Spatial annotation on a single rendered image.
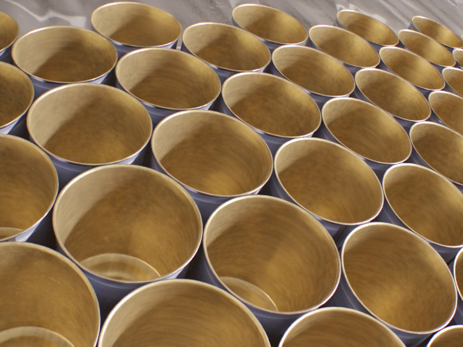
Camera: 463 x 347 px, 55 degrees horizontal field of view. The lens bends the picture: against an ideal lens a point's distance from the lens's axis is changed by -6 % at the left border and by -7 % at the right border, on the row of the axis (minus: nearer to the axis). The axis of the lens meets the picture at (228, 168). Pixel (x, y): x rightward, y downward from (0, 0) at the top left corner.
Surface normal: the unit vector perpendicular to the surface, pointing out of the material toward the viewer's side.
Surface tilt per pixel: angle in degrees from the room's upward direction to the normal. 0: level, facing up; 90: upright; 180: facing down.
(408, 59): 88
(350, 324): 89
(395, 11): 0
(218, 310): 89
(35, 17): 0
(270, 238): 88
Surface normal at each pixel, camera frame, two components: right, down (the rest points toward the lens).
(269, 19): -0.18, 0.65
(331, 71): -0.70, 0.34
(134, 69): 0.72, 0.61
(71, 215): 0.85, 0.49
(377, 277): -0.47, 0.52
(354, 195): -0.89, 0.10
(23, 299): 0.22, 0.72
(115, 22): 0.54, 0.68
